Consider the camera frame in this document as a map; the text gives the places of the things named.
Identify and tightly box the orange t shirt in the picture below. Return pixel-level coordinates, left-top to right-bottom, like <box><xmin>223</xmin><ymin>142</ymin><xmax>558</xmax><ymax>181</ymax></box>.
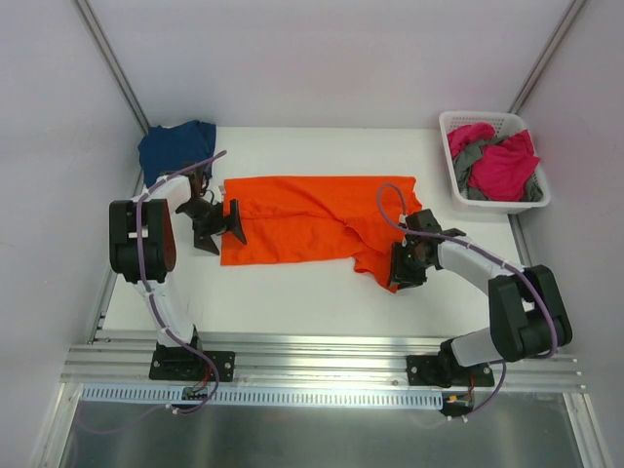
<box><xmin>220</xmin><ymin>175</ymin><xmax>422</xmax><ymax>293</ymax></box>

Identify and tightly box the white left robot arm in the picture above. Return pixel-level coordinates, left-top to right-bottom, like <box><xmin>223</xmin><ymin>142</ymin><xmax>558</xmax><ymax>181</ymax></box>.
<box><xmin>108</xmin><ymin>168</ymin><xmax>247</xmax><ymax>382</ymax></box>

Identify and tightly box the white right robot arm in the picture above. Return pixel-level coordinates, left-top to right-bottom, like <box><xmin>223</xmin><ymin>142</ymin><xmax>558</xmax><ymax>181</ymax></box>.
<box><xmin>388</xmin><ymin>210</ymin><xmax>573</xmax><ymax>388</ymax></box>

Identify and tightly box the blue folded t shirt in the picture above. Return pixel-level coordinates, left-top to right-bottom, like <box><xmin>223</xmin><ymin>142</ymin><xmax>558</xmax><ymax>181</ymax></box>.
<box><xmin>137</xmin><ymin>120</ymin><xmax>216</xmax><ymax>186</ymax></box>

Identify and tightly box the grey t shirt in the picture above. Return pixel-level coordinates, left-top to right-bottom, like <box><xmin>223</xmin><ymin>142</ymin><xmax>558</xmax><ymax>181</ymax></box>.
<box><xmin>450</xmin><ymin>135</ymin><xmax>544</xmax><ymax>203</ymax></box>

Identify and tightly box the pink t shirt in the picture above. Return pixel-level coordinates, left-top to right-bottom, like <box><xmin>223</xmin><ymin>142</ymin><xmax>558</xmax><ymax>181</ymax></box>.
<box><xmin>447</xmin><ymin>122</ymin><xmax>541</xmax><ymax>202</ymax></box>

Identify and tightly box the white plastic basket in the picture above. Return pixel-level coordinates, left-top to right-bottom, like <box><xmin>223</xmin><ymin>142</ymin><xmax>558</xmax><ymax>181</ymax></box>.
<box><xmin>439</xmin><ymin>110</ymin><xmax>551</xmax><ymax>215</ymax></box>

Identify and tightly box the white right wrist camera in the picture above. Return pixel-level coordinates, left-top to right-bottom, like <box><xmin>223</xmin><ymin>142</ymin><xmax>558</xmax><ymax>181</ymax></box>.
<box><xmin>398</xmin><ymin>214</ymin><xmax>410</xmax><ymax>230</ymax></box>

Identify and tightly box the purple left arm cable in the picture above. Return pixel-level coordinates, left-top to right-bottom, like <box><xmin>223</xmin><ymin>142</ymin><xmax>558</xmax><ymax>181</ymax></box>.
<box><xmin>77</xmin><ymin>148</ymin><xmax>228</xmax><ymax>435</ymax></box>

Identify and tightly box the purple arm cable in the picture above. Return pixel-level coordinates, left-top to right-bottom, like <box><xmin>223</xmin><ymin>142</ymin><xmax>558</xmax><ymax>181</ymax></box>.
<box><xmin>77</xmin><ymin>148</ymin><xmax>228</xmax><ymax>435</ymax></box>
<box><xmin>375</xmin><ymin>182</ymin><xmax>562</xmax><ymax>430</ymax></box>

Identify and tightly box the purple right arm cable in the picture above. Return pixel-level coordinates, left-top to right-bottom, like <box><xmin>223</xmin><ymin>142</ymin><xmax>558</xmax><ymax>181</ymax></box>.
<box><xmin>375</xmin><ymin>182</ymin><xmax>562</xmax><ymax>430</ymax></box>

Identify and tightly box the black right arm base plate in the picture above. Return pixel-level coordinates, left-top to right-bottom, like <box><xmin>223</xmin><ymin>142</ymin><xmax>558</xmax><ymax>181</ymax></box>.
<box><xmin>406</xmin><ymin>355</ymin><xmax>494</xmax><ymax>389</ymax></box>

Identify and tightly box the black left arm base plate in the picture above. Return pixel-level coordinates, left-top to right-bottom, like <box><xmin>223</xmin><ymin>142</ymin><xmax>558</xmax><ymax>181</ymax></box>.
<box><xmin>148</xmin><ymin>347</ymin><xmax>236</xmax><ymax>382</ymax></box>

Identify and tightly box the aluminium front mounting rail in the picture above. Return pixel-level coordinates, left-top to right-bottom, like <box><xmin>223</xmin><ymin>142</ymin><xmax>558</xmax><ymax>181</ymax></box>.
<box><xmin>60</xmin><ymin>330</ymin><xmax>590</xmax><ymax>393</ymax></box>

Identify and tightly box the white slotted cable duct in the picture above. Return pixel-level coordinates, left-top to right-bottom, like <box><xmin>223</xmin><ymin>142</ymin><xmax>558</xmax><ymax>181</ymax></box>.
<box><xmin>81</xmin><ymin>383</ymin><xmax>444</xmax><ymax>410</ymax></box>

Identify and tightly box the left corner aluminium post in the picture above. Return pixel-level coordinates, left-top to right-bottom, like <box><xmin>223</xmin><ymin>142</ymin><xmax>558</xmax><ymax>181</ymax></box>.
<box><xmin>72</xmin><ymin>0</ymin><xmax>150</xmax><ymax>135</ymax></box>

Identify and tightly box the corner aluminium post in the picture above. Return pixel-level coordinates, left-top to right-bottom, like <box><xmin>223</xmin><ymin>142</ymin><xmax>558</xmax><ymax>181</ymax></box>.
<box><xmin>72</xmin><ymin>0</ymin><xmax>150</xmax><ymax>135</ymax></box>
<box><xmin>508</xmin><ymin>0</ymin><xmax>590</xmax><ymax>115</ymax></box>

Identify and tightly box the right corner aluminium post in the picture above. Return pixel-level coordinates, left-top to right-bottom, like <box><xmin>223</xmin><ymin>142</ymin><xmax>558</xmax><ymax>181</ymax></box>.
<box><xmin>508</xmin><ymin>0</ymin><xmax>590</xmax><ymax>115</ymax></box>

